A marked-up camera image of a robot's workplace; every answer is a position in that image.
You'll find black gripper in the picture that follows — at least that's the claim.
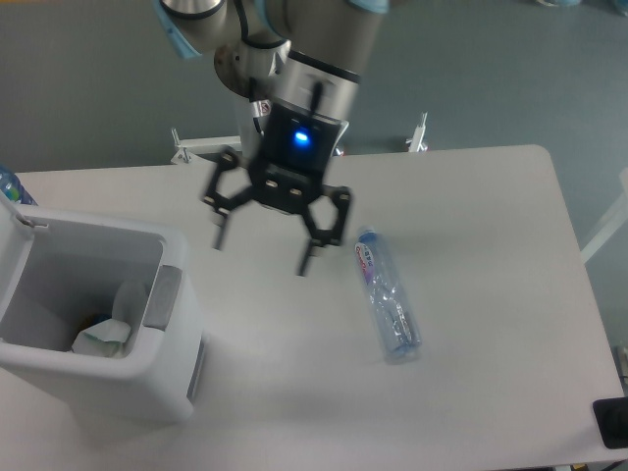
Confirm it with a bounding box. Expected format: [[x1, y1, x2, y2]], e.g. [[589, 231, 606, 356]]
[[200, 100, 354, 277]]

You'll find clear plastic water bottle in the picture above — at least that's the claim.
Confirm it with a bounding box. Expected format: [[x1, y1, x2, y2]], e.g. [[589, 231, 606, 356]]
[[353, 226, 422, 364]]

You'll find white paper tissue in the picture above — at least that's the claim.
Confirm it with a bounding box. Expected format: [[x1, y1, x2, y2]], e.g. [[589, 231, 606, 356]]
[[70, 319, 131, 358]]

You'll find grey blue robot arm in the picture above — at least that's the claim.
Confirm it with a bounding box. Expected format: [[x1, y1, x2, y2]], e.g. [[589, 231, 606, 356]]
[[154, 1, 390, 255]]

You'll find white open trash can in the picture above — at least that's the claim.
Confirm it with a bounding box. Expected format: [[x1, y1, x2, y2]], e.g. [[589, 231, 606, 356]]
[[1, 200, 204, 422]]

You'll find blue snack wrapper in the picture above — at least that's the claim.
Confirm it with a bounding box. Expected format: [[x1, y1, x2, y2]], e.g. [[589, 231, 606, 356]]
[[86, 314, 111, 327]]

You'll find blue bottle at left edge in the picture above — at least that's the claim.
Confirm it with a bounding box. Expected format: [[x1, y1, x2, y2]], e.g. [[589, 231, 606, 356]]
[[0, 165, 37, 206]]

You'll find black device at table corner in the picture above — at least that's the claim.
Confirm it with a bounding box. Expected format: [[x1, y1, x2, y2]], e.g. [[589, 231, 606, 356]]
[[593, 396, 628, 449]]

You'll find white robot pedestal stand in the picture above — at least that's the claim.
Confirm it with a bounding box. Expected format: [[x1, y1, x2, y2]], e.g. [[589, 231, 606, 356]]
[[170, 36, 433, 166]]

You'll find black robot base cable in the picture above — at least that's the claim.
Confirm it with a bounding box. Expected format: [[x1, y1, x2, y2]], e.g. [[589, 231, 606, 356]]
[[247, 77, 269, 138]]

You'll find white frame at right edge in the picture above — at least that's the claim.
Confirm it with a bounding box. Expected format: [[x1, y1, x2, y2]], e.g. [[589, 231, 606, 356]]
[[580, 168, 627, 264]]

